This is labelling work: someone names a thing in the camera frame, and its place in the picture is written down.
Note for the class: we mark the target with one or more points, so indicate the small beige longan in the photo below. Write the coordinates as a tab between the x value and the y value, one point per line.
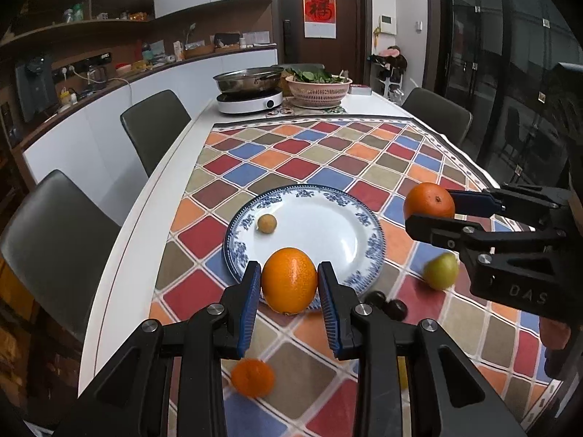
267	223

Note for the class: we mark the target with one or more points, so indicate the stainless steel pot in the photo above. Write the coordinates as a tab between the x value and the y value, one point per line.
246	79

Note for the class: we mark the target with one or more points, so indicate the white induction cooker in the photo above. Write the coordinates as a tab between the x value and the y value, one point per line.
248	104

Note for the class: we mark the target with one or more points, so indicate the cluttered white rack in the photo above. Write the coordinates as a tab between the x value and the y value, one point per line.
389	66

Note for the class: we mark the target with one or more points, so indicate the red flat box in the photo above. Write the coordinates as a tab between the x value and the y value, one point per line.
360	90

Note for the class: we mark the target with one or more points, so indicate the blue patterned white plate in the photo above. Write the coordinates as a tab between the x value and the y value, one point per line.
319	232

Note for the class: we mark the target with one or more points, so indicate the grey dining chair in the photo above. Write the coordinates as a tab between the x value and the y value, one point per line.
437	114
54	236
155	127

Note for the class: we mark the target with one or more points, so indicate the white lower cabinets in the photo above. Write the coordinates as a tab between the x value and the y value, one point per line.
91	123

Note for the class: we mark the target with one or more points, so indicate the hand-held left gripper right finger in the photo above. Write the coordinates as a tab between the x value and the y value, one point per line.
331	314

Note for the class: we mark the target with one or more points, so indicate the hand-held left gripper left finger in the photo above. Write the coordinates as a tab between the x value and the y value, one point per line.
249	309

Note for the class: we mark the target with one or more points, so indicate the glass kettle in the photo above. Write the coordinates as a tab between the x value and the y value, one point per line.
96	76

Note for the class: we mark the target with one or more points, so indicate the white wall control panel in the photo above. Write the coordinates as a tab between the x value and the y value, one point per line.
387	24

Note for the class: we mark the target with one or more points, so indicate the pink plastic colander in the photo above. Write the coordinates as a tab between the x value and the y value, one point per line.
319	93

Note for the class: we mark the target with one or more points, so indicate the orange tangerine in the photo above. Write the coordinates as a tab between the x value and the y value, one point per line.
428	200
253	377

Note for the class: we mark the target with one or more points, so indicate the dark brown door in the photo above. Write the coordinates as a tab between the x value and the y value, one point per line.
350	18

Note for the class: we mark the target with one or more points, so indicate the dark purple plum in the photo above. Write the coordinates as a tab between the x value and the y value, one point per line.
376	300

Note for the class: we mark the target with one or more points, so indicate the red and white wall calendar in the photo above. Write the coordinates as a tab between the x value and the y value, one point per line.
319	9

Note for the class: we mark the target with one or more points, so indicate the colourful checked tablecloth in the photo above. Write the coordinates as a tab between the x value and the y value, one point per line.
319	154

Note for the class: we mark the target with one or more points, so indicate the green leafy vegetables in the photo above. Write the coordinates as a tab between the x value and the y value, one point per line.
314	74

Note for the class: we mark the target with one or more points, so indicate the large orange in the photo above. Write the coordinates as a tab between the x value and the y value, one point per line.
289	280

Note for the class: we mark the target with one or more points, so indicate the black framed glass doors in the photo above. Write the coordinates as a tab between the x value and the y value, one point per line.
501	54

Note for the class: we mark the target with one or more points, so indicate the black countertop appliance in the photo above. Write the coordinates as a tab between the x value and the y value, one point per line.
35	89

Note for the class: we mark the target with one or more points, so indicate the black wall outlet strip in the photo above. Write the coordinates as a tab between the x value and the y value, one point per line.
82	64

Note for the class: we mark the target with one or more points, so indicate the wooden wall shelf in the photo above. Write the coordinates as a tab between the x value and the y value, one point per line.
91	27

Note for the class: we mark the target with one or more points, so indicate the person's right hand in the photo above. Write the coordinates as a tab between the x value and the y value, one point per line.
554	341

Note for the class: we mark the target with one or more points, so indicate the wicker basket with black item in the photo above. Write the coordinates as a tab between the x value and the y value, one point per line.
227	42

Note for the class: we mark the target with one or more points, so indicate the green apple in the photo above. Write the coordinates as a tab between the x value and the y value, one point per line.
442	273

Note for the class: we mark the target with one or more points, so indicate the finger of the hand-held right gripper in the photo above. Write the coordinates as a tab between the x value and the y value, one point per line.
432	230
471	203

